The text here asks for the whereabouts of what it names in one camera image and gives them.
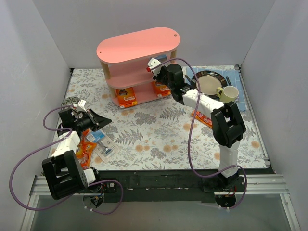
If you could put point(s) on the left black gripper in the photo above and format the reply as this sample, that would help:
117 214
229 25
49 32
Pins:
93 120

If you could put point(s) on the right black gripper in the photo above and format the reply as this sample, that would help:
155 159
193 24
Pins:
158 75

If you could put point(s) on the large orange Gillette Fusion5 box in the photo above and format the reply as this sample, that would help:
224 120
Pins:
160 89

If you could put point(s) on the blue card razor pack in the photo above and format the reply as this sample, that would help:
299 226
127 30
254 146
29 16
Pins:
105 148

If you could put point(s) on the small orange Gillette Fusion box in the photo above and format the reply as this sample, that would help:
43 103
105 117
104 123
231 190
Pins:
126 97

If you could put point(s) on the orange Bic razor bag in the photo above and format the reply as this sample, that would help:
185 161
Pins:
84 150
203 119

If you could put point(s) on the clear blister razor pack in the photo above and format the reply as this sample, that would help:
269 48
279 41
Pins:
161 58

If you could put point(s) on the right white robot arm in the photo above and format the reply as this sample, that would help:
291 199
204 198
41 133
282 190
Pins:
227 124

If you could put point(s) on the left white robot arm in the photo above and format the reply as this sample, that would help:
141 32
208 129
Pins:
65 163

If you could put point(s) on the pink three-tier shelf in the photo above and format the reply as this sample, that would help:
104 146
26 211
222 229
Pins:
124 60

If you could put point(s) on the dark rimmed cream plate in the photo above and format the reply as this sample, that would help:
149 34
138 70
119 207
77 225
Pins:
209 82

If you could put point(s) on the floral tablecloth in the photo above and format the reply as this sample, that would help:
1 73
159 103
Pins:
160 134

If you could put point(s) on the pale yellow mug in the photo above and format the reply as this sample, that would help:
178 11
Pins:
227 94

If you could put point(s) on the blue checked placemat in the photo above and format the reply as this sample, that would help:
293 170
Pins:
224 71

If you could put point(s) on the silver fork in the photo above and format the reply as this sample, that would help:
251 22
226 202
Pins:
237 101

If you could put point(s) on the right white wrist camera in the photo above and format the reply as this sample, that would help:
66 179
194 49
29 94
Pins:
153 66

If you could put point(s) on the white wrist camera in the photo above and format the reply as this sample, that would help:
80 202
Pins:
80 106
153 66

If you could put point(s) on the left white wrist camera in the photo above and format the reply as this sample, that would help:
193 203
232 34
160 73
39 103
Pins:
80 106

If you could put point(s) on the black handled knife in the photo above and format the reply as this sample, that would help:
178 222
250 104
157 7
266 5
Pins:
228 81

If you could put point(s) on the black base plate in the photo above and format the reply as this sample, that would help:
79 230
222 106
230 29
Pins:
150 185

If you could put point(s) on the aluminium frame rail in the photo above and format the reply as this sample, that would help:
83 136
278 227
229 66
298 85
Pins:
266 206

